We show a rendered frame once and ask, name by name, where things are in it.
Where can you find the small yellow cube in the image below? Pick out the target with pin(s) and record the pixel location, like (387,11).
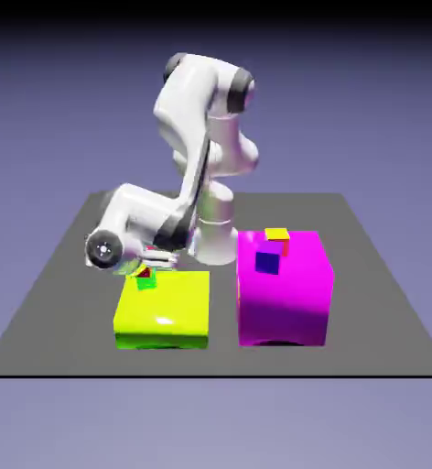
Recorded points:
(277,235)

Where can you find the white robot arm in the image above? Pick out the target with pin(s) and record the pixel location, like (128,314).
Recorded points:
(186,121)

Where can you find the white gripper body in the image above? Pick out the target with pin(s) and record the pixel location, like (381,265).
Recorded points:
(156,258)

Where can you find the small blue cube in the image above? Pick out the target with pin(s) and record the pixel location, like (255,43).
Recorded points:
(268,260)

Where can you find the large yellow box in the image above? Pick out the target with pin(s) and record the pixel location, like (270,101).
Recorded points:
(164,307)

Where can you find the large magenta box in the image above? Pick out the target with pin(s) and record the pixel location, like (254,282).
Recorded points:
(285,300)

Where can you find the small green cube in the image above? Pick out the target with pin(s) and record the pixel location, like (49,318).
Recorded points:
(147,282)

